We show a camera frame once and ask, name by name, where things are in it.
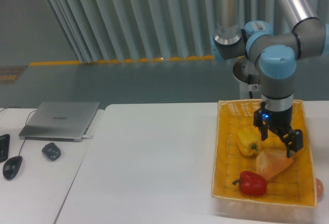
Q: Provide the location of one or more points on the triangular bread piece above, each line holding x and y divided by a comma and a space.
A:
270, 163

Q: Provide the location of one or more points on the black computer mouse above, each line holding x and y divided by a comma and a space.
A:
12, 167

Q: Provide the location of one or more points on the small black device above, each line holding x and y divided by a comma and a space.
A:
51, 151

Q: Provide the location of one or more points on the orange-red round fruit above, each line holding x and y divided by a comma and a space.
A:
320, 188

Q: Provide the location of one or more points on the grey folding partition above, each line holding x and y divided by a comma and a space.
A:
166, 29

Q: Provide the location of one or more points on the silver laptop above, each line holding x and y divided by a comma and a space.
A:
60, 121

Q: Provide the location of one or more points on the yellow bell pepper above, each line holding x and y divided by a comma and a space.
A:
248, 142

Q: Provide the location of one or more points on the red bell pepper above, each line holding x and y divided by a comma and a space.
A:
251, 183

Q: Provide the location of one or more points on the yellow woven basket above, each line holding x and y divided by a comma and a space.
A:
295, 186

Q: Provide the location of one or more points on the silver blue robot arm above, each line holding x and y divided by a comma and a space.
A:
274, 58

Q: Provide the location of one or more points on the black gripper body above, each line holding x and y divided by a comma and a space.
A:
278, 122

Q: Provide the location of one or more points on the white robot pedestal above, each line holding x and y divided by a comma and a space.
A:
248, 78

